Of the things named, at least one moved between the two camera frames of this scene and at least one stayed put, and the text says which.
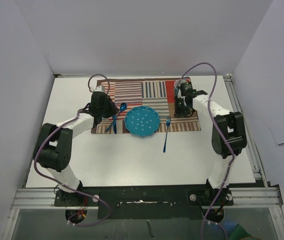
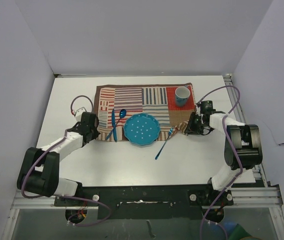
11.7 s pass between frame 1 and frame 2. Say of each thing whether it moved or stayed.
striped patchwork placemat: moved
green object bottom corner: stayed
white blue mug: moved
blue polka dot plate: moved
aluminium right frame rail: stayed
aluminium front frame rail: stayed
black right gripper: moved
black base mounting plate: stayed
